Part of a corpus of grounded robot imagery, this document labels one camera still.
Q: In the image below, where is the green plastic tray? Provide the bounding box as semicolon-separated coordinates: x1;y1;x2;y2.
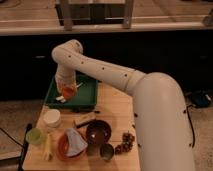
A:
44;75;98;109

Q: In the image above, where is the black cable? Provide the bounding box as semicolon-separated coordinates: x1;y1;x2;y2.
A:
185;103;196;148

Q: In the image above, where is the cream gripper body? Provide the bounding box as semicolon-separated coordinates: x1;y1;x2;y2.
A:
57;83;77;95

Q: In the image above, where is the red apple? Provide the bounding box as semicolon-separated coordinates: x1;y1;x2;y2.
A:
62;87;76;99

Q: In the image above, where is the small metal cup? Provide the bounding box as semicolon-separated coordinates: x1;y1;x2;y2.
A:
99;143;114;161

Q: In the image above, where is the white paper cup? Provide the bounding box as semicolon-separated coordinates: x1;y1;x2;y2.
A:
43;109;61;128

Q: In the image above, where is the bunch of dark grapes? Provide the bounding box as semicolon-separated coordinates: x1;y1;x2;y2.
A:
115;132;135;154

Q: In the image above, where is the dark red bowl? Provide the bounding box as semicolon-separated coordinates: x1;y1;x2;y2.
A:
86;120;111;146

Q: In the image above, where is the black clamp bar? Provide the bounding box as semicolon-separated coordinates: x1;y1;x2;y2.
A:
17;123;32;171

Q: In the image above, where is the light green cup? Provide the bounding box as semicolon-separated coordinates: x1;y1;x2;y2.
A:
26;128;43;145

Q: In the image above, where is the orange plate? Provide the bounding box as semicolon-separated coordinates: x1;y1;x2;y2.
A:
56;134;86;162

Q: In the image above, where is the wooden chair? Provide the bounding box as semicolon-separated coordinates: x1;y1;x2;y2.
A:
54;0;134;31

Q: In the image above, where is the black pen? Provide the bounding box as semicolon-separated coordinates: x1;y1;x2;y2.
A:
71;109;101;114

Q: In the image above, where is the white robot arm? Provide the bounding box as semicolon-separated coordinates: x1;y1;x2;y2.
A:
52;40;195;171

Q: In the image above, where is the light blue cloth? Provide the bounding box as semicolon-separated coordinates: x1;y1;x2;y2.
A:
66;128;88;157

